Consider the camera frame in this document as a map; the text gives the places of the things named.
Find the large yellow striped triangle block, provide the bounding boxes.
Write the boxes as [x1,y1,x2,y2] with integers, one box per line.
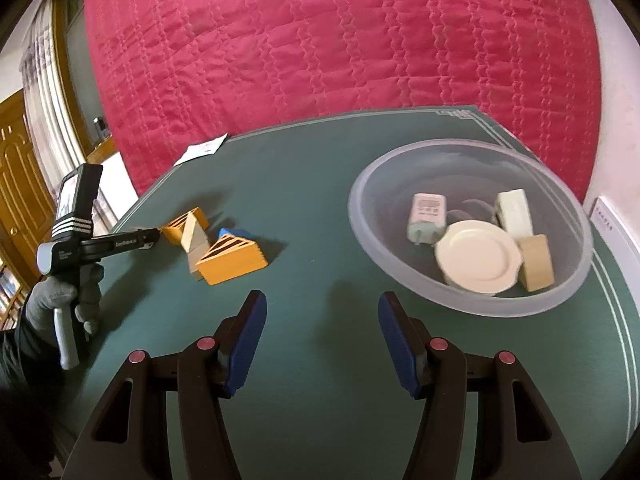
[196,234,269,286]

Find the red quilted blanket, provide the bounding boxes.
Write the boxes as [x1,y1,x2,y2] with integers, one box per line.
[82,0,603,201]

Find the brown wooden door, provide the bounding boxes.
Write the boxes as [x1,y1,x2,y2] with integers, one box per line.
[0,90,56,271]

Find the white charger plug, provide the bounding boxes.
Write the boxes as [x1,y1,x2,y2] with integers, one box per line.
[406,192,449,246]

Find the wooden desk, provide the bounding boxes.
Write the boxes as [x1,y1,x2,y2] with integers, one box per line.
[87,140,121,166]

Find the white triangular wooden block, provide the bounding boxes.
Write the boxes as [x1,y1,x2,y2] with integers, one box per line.
[181,212,211,253]

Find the clear plastic bowl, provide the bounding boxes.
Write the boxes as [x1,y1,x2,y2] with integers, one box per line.
[348,139,595,317]

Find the bookshelf with books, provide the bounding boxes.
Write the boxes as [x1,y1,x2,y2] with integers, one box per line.
[0,260,31,331]

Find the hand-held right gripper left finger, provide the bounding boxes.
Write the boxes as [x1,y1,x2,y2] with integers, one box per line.
[62,289,268,480]

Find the green felt mat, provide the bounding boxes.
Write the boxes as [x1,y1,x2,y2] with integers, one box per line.
[55,105,640,480]

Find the plain wooden wedge block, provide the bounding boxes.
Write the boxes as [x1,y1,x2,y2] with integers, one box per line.
[516,234,556,292]

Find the plain wooden rectangular block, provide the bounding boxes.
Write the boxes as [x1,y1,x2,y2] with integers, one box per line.
[187,247,211,282]

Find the small yellow striped triangle block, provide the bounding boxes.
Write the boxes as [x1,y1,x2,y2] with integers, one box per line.
[160,207,208,246]

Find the white paper sheet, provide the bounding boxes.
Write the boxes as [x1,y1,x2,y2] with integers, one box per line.
[172,134,228,167]

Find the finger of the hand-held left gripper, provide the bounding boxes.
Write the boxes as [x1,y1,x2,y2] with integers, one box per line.
[132,228,162,253]

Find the white printed box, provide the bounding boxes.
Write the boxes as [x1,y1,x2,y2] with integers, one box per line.
[590,197,640,261]

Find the person's left forearm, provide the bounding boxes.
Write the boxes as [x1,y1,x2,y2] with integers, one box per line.
[0,305,66,461]

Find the small white plate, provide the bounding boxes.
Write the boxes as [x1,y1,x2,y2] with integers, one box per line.
[434,220,523,296]

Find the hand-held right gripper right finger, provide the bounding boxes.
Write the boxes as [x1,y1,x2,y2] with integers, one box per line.
[377,291,583,480]

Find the white patterned curtain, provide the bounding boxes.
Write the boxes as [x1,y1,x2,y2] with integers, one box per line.
[20,0,101,176]

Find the white striped box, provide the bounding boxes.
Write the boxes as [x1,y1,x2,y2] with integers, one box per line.
[494,189,535,241]

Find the person's left hand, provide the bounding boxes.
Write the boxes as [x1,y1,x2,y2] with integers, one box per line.
[24,264,106,346]

